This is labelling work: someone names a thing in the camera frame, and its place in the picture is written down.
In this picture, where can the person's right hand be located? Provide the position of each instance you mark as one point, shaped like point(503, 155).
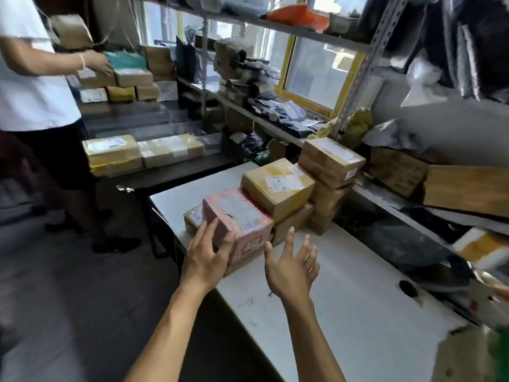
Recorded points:
point(292, 278)

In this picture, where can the person's left hand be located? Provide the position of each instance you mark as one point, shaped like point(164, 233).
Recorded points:
point(204, 266)

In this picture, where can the pink printed parcel box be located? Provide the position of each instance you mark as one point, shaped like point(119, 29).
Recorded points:
point(238, 218)

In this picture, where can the pile of cardboard parcels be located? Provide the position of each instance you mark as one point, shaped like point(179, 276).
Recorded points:
point(111, 155)
point(334, 155)

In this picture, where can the green-taped cardboard box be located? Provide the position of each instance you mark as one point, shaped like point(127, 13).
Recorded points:
point(461, 354)

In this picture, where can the person's left forearm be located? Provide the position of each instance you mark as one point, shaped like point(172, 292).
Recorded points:
point(167, 338)

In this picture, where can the person's right forearm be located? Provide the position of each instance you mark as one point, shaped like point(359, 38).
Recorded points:
point(314, 346)

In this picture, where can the dark grey plastic mailer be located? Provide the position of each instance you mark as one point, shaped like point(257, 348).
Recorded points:
point(405, 246)

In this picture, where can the green plastic bag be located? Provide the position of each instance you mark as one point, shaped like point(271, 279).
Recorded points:
point(264, 157)

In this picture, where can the black plastic mailer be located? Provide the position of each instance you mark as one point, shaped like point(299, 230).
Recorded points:
point(248, 145)

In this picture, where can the small handwritten cardboard box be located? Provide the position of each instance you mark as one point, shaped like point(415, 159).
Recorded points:
point(397, 171)

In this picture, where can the grey metal shelf rack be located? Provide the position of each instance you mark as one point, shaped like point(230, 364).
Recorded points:
point(246, 115)
point(374, 55)

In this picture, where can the pile of grey plastic mailers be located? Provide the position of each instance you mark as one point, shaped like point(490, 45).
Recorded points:
point(286, 117)

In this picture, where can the olive yellow bag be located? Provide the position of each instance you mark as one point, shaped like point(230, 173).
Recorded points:
point(358, 127)

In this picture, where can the yellow framed window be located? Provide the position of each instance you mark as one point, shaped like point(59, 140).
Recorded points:
point(306, 104)

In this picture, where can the crumpled grey plastic bag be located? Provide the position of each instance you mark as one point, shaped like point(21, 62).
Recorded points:
point(389, 133)

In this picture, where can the white foam box yellow tape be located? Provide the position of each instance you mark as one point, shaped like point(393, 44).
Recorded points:
point(481, 248)

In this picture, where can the large yellow-taped cardboard box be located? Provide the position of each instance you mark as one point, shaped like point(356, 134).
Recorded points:
point(465, 190)

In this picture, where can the pile of grey mailer bags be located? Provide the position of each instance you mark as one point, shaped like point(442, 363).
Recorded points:
point(234, 71)

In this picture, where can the black paper bags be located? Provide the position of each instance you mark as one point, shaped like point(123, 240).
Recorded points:
point(187, 61)

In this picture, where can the light blue box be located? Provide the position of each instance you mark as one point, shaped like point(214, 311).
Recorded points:
point(125, 60)

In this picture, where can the white hanging plastic bag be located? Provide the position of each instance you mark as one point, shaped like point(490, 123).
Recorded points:
point(421, 83)

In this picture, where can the white wristband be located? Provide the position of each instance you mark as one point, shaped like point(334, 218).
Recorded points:
point(82, 61)

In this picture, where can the grey taped parcel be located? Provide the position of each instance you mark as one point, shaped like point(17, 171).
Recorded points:
point(342, 25)

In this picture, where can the orange plastic mailer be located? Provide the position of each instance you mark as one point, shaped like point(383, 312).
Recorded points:
point(298, 15)

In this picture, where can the dark purple bag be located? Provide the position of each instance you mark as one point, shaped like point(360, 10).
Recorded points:
point(368, 15)

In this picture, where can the black plastic bags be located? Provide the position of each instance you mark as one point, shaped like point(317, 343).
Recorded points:
point(477, 43)

